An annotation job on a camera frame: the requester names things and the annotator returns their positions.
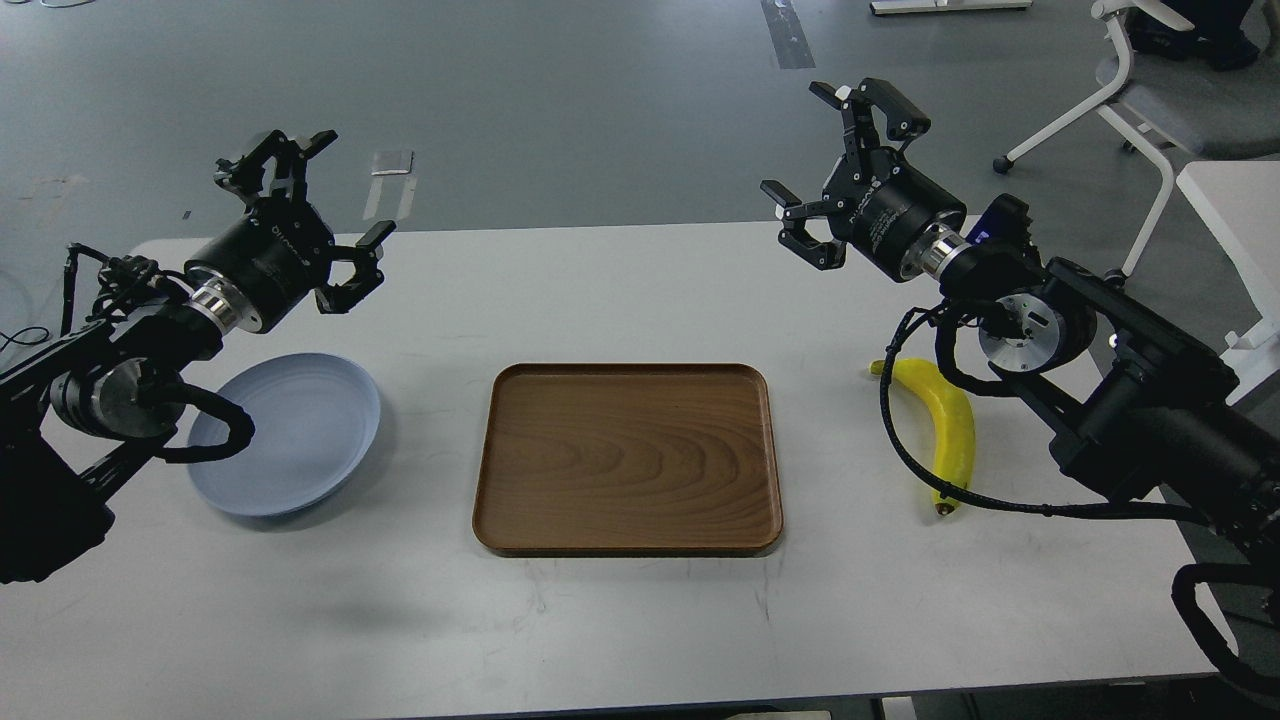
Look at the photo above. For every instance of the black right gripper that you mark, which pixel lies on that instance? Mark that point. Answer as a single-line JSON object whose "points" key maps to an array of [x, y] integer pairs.
{"points": [[876, 200]]}

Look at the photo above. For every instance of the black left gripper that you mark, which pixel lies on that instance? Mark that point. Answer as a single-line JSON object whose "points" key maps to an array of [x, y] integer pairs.
{"points": [[281, 249]]}

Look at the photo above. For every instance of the light blue plate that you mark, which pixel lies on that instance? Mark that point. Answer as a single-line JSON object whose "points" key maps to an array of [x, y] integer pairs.
{"points": [[315, 416]]}

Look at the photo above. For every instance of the yellow banana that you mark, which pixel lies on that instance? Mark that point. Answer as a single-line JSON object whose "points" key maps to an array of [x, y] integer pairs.
{"points": [[952, 422]]}

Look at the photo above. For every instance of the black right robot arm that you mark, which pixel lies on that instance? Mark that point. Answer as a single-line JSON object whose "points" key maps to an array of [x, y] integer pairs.
{"points": [[1132, 401]]}

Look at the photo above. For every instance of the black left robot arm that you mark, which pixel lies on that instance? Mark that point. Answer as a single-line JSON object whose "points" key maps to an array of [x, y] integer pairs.
{"points": [[107, 395]]}

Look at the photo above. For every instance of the white office chair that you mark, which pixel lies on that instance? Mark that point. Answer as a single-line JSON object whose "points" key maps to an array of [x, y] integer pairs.
{"points": [[1157, 104]]}

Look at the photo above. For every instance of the brown wooden tray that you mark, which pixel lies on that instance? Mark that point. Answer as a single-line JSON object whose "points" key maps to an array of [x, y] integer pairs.
{"points": [[629, 460]]}

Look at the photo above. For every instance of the white side table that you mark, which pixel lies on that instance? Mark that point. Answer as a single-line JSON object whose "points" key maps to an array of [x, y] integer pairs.
{"points": [[1239, 202]]}

